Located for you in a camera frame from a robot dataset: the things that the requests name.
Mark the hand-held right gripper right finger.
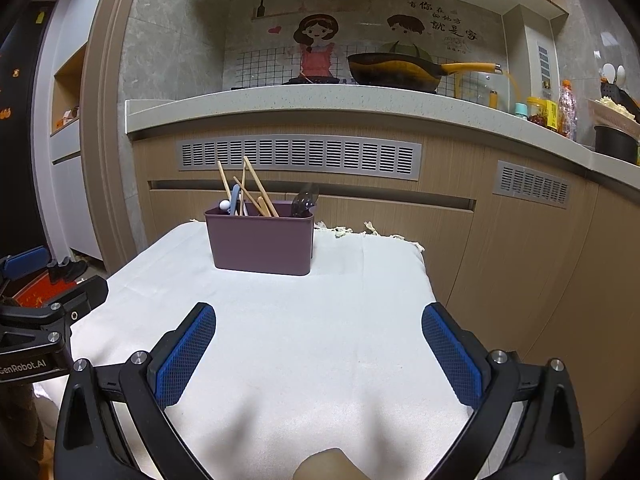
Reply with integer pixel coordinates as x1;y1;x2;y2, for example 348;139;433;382
421;302;587;480

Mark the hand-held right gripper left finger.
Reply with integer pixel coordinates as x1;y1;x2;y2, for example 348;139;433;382
54;302;217;480

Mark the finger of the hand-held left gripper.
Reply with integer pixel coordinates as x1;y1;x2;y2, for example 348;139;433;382
42;275;109;328
0;246;49;282

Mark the purple plastic utensil holder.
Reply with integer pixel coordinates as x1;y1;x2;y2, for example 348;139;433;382
204;199;316;277

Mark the red doormat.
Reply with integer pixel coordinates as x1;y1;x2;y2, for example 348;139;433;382
10;275;86;311

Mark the white shelf cabinet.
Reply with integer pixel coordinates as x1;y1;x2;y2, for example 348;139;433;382
47;0;108;261

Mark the black door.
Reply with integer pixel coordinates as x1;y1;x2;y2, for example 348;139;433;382
0;0;63;271

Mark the white table cloth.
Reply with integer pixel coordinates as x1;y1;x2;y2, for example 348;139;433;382
30;219;476;480

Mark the tan cloth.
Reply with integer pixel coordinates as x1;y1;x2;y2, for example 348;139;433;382
291;447;373;480

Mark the small grey vent grille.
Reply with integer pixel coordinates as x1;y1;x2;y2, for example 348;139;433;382
492;160;571;207

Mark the large grey vent grille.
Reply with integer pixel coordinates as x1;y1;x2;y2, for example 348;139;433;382
176;135;422;181

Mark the grey-topped wooden kitchen counter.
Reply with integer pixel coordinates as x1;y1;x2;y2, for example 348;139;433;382
125;84;640;441

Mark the yellow-lidded jar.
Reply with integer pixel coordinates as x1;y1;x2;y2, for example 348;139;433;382
527;96;558;131

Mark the black pot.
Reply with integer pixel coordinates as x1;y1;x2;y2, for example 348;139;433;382
594;125;640;165

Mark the orange-capped plastic bottle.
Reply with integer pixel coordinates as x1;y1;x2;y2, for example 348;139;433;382
557;80;578;140

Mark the black utensil rack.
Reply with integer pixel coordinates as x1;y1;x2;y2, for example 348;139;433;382
600;80;640;121

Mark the beige door frame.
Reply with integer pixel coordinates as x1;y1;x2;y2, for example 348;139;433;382
85;0;151;273

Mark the black wok with yellow handle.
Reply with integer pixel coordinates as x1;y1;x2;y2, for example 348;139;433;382
347;51;503;93

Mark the white wall-mounted unit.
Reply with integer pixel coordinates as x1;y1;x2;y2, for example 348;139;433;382
502;4;558;111

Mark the cartoon wall sticker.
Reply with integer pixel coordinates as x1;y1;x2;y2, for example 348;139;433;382
222;0;503;106

